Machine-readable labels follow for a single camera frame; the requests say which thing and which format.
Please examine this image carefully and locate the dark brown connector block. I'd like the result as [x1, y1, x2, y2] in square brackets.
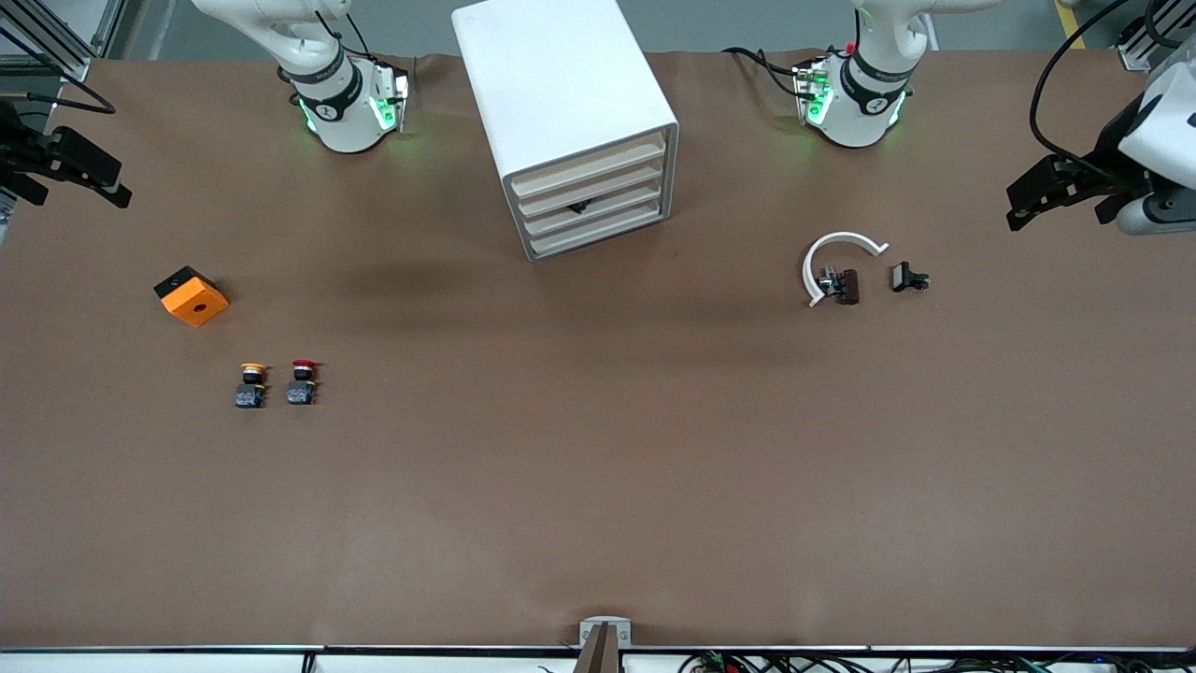
[819, 267, 861, 306]

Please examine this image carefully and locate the brown table cover mat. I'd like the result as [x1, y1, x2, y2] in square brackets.
[0, 49, 1196, 652]

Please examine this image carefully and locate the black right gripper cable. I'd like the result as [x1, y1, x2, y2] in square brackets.
[0, 26, 118, 116]

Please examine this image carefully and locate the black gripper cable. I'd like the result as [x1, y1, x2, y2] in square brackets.
[0, 26, 118, 116]
[1028, 0, 1136, 174]

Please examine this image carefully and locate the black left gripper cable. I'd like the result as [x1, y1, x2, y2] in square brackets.
[1028, 0, 1136, 174]

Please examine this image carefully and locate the aluminium frame profile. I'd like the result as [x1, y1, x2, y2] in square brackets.
[1117, 0, 1196, 72]
[0, 0, 127, 83]

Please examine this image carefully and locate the orange button enclosure box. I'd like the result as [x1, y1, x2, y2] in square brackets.
[153, 265, 230, 328]

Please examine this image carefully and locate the white curved plastic ring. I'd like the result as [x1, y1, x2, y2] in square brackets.
[802, 231, 890, 308]

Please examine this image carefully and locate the yellow push button switch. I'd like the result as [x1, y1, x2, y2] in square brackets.
[234, 363, 270, 409]

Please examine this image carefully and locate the red push button switch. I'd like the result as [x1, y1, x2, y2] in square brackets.
[286, 359, 321, 406]

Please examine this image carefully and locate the white table edge rail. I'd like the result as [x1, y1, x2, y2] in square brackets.
[0, 645, 1196, 673]

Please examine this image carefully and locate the tangled cable bundle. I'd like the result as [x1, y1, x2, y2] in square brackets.
[677, 651, 1196, 673]

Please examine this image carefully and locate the grey metal bracket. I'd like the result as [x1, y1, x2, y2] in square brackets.
[578, 616, 634, 649]

